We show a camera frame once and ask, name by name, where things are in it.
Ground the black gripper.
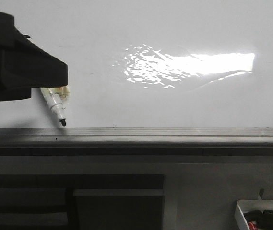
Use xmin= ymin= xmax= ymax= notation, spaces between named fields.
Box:
xmin=0 ymin=11 xmax=68 ymax=102

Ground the white black-tip whiteboard marker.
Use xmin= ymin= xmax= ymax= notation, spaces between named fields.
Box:
xmin=40 ymin=86 xmax=70 ymax=127

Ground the white whiteboard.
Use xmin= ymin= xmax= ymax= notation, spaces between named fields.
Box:
xmin=0 ymin=0 xmax=273 ymax=156

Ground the white marker tray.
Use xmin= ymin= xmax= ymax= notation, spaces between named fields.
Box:
xmin=234 ymin=199 xmax=273 ymax=230

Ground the black marker lower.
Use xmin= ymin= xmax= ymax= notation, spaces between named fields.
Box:
xmin=243 ymin=210 xmax=263 ymax=222

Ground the red capped marker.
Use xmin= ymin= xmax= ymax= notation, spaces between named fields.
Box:
xmin=248 ymin=221 xmax=273 ymax=230

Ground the dark cabinet frame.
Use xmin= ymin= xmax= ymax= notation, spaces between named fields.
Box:
xmin=0 ymin=174 xmax=165 ymax=230

